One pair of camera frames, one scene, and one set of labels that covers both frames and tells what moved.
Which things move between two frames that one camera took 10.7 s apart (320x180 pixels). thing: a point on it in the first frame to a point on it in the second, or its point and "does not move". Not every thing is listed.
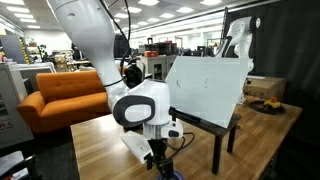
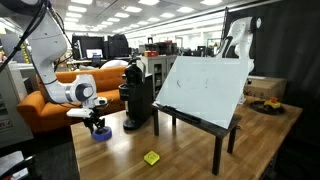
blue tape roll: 176,172 to 102,134
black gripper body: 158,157 to 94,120
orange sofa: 62,99 does not move
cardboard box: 264,87 does not move
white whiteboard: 206,87 does not move
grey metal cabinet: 157,66 does not move
